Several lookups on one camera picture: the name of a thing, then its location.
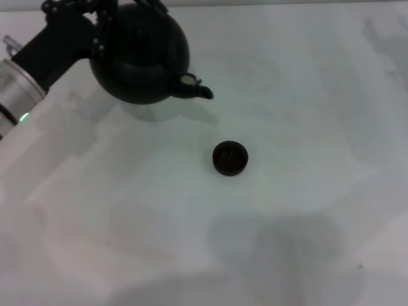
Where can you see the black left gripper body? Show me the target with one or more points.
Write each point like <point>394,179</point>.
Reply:
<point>54,48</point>

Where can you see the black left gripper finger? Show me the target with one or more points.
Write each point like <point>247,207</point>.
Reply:
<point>63,5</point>
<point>101,32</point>

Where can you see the small dark teacup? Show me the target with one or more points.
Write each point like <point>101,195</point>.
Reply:
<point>230,159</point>

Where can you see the black round teapot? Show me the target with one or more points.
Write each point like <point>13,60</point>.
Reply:
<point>143,63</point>

